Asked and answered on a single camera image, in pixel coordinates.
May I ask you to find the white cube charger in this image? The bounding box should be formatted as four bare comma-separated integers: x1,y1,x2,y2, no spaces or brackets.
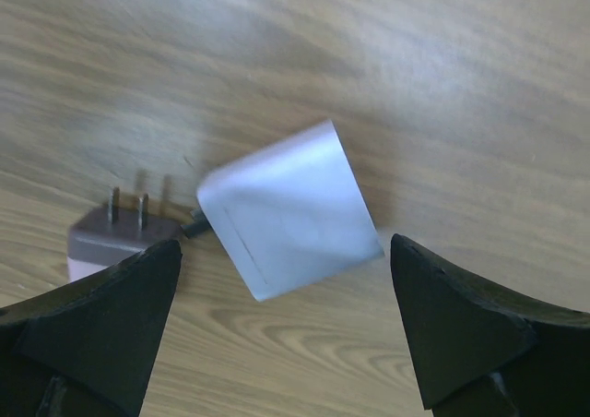
195,120,384,302

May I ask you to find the small pink square adapter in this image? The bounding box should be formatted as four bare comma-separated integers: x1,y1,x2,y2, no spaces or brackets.
67,186,181,282

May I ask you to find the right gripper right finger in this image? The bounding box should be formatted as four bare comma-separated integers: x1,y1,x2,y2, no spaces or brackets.
391,234,589,416

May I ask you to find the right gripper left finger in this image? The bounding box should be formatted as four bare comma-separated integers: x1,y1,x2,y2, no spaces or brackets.
1,239,182,416

